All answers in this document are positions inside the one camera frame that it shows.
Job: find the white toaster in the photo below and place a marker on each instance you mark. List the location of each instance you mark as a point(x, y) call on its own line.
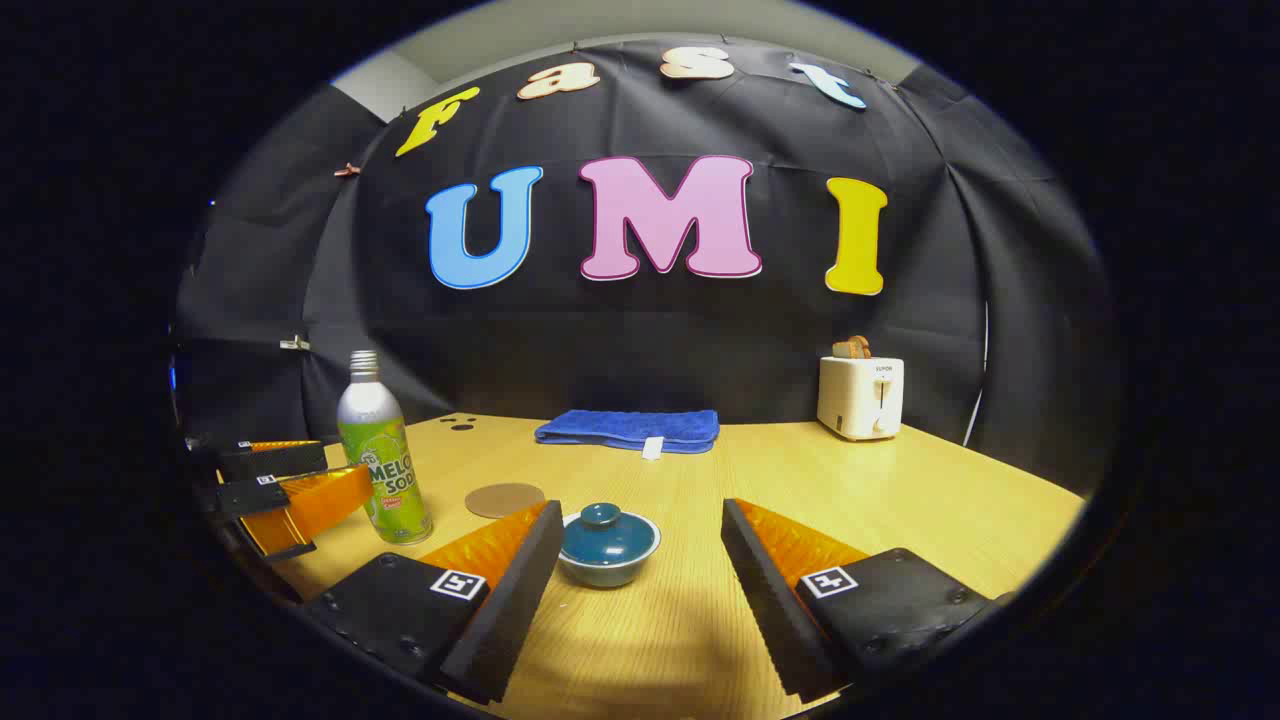
point(855, 400)

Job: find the silver green water bottle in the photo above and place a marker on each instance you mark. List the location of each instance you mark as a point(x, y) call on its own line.
point(385, 470)

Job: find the brown round coaster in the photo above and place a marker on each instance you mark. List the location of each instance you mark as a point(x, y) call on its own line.
point(500, 498)

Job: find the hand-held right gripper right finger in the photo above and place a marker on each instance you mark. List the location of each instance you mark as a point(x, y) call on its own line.
point(770, 610)

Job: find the brown bread slice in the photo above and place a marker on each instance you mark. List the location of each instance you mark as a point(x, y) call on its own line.
point(852, 348)

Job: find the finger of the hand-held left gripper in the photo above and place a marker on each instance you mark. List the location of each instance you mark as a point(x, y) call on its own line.
point(275, 462)
point(255, 496)

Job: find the teal teacup lid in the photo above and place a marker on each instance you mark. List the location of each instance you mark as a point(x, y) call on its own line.
point(605, 540)

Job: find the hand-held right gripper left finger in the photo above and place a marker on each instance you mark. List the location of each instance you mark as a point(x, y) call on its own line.
point(510, 600)

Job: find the blue folded towel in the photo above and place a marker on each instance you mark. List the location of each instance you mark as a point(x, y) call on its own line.
point(620, 428)

